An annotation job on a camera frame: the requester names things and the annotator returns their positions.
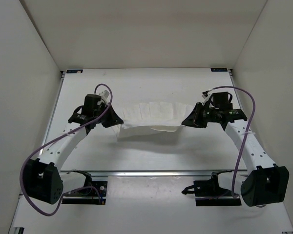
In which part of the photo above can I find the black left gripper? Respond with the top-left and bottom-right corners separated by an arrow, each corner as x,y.
95,100 -> 124,126

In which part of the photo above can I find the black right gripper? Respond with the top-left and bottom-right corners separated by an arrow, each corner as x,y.
182,102 -> 219,129

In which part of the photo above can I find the white pleated skirt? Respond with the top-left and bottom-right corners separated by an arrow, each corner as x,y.
112,102 -> 193,138

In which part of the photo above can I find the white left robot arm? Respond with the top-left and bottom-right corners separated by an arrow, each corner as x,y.
22,90 -> 123,204

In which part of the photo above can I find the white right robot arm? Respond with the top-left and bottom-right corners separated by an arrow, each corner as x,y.
182,91 -> 290,207

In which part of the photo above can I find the right blue corner label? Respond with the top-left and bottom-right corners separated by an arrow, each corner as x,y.
210,68 -> 228,72

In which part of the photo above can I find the blue corner label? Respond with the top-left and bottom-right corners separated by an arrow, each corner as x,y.
210,68 -> 228,72
66,69 -> 83,74

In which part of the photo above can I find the left blue corner label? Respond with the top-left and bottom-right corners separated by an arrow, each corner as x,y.
66,69 -> 83,74

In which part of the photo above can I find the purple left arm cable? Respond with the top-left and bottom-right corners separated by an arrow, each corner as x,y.
19,83 -> 113,217

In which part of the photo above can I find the right side aluminium rail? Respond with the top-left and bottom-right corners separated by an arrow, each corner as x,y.
228,69 -> 262,152

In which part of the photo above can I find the aluminium table edge rail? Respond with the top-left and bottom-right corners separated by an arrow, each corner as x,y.
61,170 -> 250,178

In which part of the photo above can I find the left side aluminium rail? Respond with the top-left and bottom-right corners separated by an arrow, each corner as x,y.
41,70 -> 66,146

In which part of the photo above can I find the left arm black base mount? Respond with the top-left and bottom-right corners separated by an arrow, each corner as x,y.
61,170 -> 108,205

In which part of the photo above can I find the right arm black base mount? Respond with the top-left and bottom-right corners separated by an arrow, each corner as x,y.
181,170 -> 242,207

